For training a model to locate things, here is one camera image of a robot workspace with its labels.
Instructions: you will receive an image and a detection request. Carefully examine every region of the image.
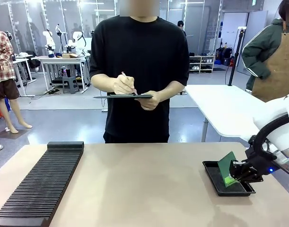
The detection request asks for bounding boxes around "grey plastic stool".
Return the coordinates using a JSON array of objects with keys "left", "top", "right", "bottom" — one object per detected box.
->
[{"left": 61, "top": 75, "right": 80, "bottom": 94}]

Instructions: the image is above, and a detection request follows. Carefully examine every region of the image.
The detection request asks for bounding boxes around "mannequin in plaid shirt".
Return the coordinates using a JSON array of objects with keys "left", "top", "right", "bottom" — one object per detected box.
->
[{"left": 0, "top": 28, "right": 33, "bottom": 134}]

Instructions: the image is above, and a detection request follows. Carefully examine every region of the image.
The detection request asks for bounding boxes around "person's left forearm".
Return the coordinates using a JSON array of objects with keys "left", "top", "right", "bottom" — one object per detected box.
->
[{"left": 156, "top": 80, "right": 186, "bottom": 103}]

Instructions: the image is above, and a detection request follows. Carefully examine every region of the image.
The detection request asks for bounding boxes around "person in brown apron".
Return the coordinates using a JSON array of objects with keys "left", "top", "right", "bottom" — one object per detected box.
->
[{"left": 241, "top": 0, "right": 289, "bottom": 104}]

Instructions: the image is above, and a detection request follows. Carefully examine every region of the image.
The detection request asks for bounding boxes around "white background desk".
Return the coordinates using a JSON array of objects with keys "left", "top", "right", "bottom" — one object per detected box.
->
[{"left": 31, "top": 55, "right": 91, "bottom": 95}]

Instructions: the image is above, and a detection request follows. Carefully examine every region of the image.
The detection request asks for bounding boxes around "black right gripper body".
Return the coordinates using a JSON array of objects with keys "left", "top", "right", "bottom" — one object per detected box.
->
[{"left": 238, "top": 134, "right": 278, "bottom": 183}]

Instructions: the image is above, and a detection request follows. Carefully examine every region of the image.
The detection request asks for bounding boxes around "black slotted PCB rack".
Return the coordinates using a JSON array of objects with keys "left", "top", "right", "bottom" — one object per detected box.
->
[{"left": 0, "top": 141, "right": 85, "bottom": 227}]

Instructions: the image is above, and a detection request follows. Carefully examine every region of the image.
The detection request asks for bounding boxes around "black tripod pole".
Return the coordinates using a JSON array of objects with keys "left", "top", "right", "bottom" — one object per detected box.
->
[{"left": 228, "top": 26, "right": 247, "bottom": 87}]

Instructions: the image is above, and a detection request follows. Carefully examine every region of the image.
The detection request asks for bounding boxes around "person's right hand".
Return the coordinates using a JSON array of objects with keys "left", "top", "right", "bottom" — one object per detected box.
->
[{"left": 112, "top": 75, "right": 138, "bottom": 96}]

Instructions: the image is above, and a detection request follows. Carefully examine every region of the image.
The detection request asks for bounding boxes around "white side table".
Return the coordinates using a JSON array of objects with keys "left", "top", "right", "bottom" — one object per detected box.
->
[{"left": 184, "top": 84, "right": 265, "bottom": 142}]

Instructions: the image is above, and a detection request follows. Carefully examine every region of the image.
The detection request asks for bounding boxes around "person's left hand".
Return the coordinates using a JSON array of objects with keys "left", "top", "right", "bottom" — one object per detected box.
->
[{"left": 134, "top": 91, "right": 162, "bottom": 112}]

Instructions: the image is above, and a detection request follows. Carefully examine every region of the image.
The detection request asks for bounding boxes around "background person in black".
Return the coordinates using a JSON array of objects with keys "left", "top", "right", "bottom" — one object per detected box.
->
[{"left": 176, "top": 20, "right": 188, "bottom": 36}]

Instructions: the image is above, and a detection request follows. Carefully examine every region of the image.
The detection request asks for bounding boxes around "wooden shoe shelf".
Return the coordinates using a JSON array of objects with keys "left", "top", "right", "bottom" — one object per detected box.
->
[{"left": 189, "top": 55, "right": 216, "bottom": 74}]

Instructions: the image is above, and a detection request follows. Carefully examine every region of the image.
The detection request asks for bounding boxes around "person's right forearm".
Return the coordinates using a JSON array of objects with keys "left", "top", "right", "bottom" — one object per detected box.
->
[{"left": 90, "top": 73, "right": 121, "bottom": 93}]

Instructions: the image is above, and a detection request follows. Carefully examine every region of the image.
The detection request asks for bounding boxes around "dark tablet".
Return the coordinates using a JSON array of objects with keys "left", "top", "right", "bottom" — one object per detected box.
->
[{"left": 93, "top": 94, "right": 154, "bottom": 100}]

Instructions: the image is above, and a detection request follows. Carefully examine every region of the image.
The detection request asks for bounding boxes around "grey mannequin base plate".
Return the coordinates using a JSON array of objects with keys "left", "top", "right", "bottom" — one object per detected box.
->
[{"left": 0, "top": 127, "right": 29, "bottom": 140}]

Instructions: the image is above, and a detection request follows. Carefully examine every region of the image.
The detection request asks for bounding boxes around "green perforated PCB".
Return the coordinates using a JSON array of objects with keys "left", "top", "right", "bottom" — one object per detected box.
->
[{"left": 217, "top": 151, "right": 239, "bottom": 189}]

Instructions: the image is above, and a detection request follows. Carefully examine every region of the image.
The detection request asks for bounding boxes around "black plastic tray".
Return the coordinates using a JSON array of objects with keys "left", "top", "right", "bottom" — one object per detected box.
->
[{"left": 202, "top": 160, "right": 256, "bottom": 197}]

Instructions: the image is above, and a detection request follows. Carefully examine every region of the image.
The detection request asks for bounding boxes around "narrow white desk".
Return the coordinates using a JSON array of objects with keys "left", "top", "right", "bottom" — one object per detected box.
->
[{"left": 13, "top": 53, "right": 37, "bottom": 96}]

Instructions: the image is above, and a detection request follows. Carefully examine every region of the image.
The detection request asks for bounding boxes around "person in black t-shirt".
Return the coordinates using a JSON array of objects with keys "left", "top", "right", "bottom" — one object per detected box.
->
[{"left": 89, "top": 15, "right": 190, "bottom": 144}]

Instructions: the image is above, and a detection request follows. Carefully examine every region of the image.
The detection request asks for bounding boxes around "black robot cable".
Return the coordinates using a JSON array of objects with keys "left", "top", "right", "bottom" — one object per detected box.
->
[{"left": 249, "top": 113, "right": 289, "bottom": 178}]

